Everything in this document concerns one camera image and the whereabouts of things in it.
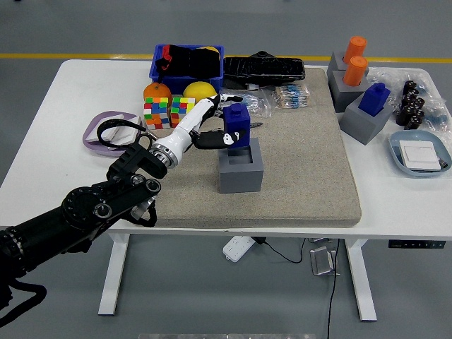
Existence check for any white switch plate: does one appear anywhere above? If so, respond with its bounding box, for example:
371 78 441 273
86 114 125 143
107 116 143 151

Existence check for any white power strip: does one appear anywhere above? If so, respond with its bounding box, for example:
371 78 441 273
222 235 256 264

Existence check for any clear bag of blue resistors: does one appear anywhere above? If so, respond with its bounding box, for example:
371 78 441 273
218 88 273 119

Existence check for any white switch panel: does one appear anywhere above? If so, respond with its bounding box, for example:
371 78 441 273
398 140 446 173

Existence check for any purple tray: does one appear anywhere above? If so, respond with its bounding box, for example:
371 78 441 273
82 110 144 159

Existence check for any black cloth bag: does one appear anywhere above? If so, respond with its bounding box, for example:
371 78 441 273
155 44 222 79

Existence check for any black table control panel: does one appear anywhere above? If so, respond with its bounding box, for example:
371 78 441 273
388 239 446 250

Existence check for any silver metal bracket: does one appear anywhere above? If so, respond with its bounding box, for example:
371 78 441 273
309 246 342 277

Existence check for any orange cylinder seal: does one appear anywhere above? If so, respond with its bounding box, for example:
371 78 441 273
343 35 368 64
343 55 369 88

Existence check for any light blue tray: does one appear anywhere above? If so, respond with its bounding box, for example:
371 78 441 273
388 129 452 179

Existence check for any black keyboard in plastic wrap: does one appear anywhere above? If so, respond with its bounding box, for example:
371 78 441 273
222 56 307 92

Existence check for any grey seal holder block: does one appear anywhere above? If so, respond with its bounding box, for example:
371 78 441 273
218 137 266 194
328 69 370 114
326 51 370 77
340 92 395 145

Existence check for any grey-brown table mat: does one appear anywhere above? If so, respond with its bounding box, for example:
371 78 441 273
126 67 363 229

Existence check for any blue square seal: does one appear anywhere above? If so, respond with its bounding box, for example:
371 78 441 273
222 103 252 148
358 83 391 117

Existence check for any clear bag of black capacitors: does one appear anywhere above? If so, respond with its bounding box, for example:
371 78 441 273
394 79 428 131

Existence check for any blue plastic bin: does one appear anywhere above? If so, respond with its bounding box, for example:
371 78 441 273
148 44 225 93

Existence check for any multicolour puzzle cube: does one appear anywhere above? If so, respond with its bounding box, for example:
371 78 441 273
143 97 170 131
169 96 197 129

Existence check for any white table leg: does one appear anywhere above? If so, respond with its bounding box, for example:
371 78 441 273
345 239 378 322
97 232 131 316

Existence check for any orange fruit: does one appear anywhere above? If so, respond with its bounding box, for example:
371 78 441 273
143 81 173 104

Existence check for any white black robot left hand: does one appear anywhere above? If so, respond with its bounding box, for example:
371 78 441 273
154 93 249 155

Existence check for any clear bag of tan resistors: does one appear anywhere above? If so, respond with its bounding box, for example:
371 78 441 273
261 84 312 110

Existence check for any black floor cable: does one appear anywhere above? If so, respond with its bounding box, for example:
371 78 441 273
326 239 342 339

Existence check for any black plug with cable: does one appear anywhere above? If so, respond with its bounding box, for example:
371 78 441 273
254 236 307 265

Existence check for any clear bag of blue components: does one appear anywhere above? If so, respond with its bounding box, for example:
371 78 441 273
422 98 452 133

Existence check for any yellow item in bin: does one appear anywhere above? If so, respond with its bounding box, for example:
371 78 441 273
197 45 222 59

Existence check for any clear plastic bag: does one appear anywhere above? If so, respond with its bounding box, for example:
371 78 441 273
367 66 437 93

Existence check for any yellow lemon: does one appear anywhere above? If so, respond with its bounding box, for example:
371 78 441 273
182 81 219 102

